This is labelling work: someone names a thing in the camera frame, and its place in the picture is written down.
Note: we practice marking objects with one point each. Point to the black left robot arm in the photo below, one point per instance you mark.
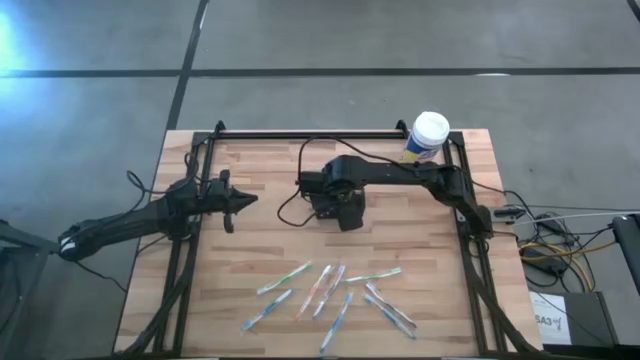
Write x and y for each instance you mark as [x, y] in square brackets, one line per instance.
[125, 225]

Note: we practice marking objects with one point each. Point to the black aluminium frame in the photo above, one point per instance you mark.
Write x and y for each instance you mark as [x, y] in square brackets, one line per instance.
[325, 135]

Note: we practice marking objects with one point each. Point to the black cylinder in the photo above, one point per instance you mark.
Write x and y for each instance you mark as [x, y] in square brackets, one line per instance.
[629, 250]

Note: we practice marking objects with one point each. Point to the orange toothbrush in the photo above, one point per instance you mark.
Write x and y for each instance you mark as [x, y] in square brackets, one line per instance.
[314, 292]

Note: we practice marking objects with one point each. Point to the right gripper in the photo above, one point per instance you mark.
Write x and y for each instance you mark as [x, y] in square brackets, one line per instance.
[351, 215]

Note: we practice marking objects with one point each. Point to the black metal stand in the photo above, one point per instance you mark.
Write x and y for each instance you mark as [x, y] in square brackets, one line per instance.
[25, 240]

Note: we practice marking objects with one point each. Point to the purple toothbrush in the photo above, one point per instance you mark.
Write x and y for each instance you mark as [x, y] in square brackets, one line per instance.
[330, 291]

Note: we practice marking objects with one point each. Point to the red toothbrush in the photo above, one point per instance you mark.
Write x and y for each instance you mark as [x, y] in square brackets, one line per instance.
[390, 305]

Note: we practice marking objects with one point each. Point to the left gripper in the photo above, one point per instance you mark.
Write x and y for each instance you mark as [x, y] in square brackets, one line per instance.
[215, 197]

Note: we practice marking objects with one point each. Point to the black floor box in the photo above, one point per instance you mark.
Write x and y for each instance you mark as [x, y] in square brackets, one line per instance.
[592, 315]

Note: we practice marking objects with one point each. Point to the black power brick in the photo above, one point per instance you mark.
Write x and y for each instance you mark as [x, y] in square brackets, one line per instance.
[542, 262]

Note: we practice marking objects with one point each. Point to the white paper label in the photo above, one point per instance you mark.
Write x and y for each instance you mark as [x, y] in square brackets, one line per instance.
[550, 320]

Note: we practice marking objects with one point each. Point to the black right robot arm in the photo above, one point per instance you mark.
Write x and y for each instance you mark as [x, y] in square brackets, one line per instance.
[400, 172]

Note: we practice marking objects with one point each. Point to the thin white rod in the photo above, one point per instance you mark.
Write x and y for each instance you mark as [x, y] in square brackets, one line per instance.
[575, 216]

